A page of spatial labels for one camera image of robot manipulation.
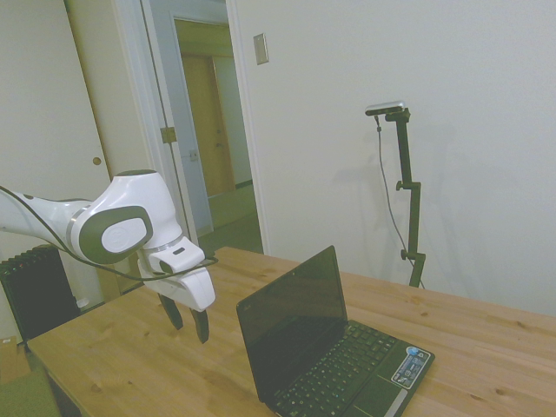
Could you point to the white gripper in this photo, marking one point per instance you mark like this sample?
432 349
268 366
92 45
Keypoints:
197 291

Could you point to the grey stereo camera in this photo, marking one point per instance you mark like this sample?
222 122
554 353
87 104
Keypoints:
386 107

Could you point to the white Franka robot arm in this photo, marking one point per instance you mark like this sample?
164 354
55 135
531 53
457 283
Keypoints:
126 204

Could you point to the brown wooden hallway door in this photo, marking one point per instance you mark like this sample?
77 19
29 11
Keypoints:
200 113

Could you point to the black oil radiator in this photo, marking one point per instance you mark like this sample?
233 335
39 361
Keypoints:
39 291

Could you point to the brass door hinge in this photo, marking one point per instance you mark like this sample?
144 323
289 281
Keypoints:
168 135

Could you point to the black ASUS laptop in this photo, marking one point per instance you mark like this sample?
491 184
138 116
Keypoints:
295 321

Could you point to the black camera stand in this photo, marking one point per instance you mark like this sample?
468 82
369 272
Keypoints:
415 217

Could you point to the white open door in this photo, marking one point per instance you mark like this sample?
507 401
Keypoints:
163 65

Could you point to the metal wall switch plate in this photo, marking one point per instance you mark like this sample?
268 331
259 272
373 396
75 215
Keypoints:
261 49

